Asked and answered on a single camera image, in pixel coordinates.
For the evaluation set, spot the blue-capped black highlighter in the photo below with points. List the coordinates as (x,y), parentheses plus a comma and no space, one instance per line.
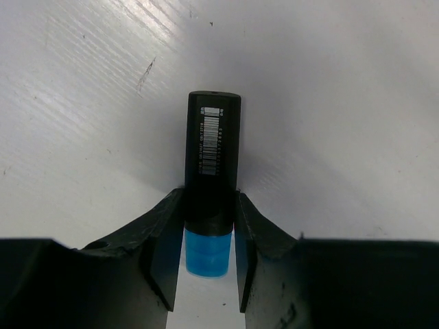
(211,166)

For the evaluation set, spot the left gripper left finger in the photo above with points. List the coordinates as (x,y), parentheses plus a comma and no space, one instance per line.
(126,279)

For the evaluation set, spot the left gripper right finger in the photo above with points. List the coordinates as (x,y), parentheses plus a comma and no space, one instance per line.
(285,282)

